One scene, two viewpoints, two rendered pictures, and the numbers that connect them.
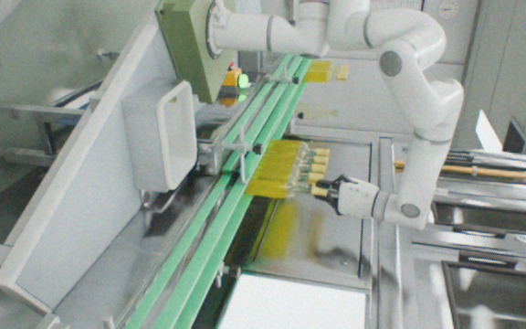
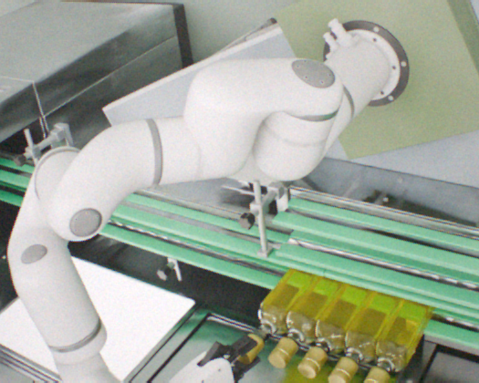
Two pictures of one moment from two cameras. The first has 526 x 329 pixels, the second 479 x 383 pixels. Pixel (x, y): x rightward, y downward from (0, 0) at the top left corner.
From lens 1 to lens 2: 1.66 m
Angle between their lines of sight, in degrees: 92
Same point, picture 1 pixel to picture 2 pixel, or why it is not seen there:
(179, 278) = (126, 205)
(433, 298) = not seen: outside the picture
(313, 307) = (116, 348)
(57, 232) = (134, 109)
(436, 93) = (15, 234)
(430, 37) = (47, 182)
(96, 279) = not seen: hidden behind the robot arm
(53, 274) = not seen: hidden behind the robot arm
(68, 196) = (147, 95)
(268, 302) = (144, 315)
